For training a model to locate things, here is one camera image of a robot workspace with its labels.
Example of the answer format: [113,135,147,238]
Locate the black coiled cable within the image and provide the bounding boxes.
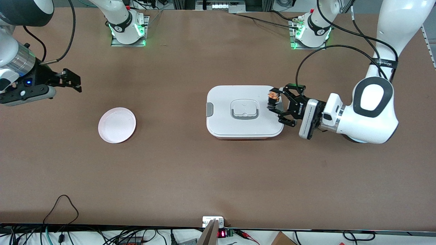
[342,231,376,242]

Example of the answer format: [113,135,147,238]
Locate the red clip leads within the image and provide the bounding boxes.
[235,230,260,245]

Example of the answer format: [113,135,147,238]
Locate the white lidded lunch box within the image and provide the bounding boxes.
[206,85,284,140]

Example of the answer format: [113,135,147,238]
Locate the black base cable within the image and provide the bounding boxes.
[234,13,302,30]

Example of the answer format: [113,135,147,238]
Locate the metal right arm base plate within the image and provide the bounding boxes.
[111,15,150,47]

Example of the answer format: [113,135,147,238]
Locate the pink round plate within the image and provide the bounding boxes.
[98,107,137,144]

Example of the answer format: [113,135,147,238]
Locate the orange push button switch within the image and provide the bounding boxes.
[267,89,281,110]

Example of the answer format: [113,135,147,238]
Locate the grey rack equipment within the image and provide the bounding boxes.
[195,0,246,13]

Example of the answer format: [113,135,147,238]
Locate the thin black looped cable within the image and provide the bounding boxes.
[43,195,79,225]

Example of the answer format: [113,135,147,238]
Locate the aluminium frame extrusion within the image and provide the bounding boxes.
[422,24,436,70]

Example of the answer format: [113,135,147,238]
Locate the aluminium bar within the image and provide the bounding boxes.
[197,219,219,245]

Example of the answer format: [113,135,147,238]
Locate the small white box device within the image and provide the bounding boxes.
[202,216,224,228]

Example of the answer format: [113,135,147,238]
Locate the brown cardboard box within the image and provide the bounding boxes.
[271,232,297,245]

